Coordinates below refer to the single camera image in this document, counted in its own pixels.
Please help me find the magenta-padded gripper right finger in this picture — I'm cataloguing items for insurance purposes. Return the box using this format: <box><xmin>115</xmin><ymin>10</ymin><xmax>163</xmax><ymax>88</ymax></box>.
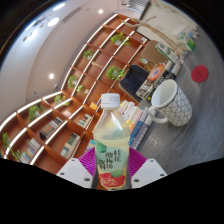
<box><xmin>127</xmin><ymin>147</ymin><xmax>168</xmax><ymax>190</ymax></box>

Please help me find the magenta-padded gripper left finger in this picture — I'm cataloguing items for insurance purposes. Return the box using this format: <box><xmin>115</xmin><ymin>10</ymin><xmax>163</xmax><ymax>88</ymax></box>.
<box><xmin>55</xmin><ymin>147</ymin><xmax>98</xmax><ymax>190</ymax></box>

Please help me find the clear yellow drink bottle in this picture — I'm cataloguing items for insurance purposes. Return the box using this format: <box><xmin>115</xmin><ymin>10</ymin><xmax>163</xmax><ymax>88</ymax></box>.
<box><xmin>92</xmin><ymin>92</ymin><xmax>131</xmax><ymax>191</ymax></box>

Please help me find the stack of colourful books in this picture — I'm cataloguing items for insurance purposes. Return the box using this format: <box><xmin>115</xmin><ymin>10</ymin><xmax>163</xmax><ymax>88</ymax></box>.
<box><xmin>118</xmin><ymin>99</ymin><xmax>154</xmax><ymax>150</ymax></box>

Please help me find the white patterned mug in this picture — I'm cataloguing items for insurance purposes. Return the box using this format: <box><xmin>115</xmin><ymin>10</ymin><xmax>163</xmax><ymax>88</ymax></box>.
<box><xmin>148</xmin><ymin>79</ymin><xmax>194</xmax><ymax>128</ymax></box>

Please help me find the stack of dark books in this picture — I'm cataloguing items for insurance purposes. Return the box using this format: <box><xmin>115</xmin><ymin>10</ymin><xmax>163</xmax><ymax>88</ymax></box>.
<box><xmin>135</xmin><ymin>59</ymin><xmax>183</xmax><ymax>100</ymax></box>

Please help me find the flat round red coaster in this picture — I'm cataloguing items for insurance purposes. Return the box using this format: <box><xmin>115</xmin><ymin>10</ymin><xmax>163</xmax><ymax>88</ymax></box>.
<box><xmin>191</xmin><ymin>64</ymin><xmax>210</xmax><ymax>84</ymax></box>

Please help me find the wooden shelf unit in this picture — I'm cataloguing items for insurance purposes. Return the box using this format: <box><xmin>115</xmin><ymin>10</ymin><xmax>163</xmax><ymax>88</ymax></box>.
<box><xmin>0</xmin><ymin>13</ymin><xmax>149</xmax><ymax>174</ymax></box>

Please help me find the tall green white carton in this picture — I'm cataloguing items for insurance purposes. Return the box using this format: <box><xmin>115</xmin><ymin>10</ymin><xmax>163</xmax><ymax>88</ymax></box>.
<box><xmin>154</xmin><ymin>42</ymin><xmax>179</xmax><ymax>64</ymax></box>

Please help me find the green and white box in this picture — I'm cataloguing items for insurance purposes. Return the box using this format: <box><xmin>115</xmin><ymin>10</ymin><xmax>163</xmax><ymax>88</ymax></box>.
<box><xmin>186</xmin><ymin>38</ymin><xmax>197</xmax><ymax>52</ymax></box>

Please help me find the stack of white packs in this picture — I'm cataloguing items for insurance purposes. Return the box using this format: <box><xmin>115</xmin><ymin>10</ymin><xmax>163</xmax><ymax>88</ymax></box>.
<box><xmin>171</xmin><ymin>23</ymin><xmax>194</xmax><ymax>48</ymax></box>

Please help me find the wooden artist mannequin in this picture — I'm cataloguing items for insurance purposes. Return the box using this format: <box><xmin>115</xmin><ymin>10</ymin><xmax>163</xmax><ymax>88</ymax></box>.
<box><xmin>124</xmin><ymin>16</ymin><xmax>188</xmax><ymax>58</ymax></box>

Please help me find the branched ceiling lamp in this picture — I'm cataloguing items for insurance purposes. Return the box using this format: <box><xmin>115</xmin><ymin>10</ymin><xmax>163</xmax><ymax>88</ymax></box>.
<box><xmin>21</xmin><ymin>1</ymin><xmax>68</xmax><ymax>43</ymax></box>

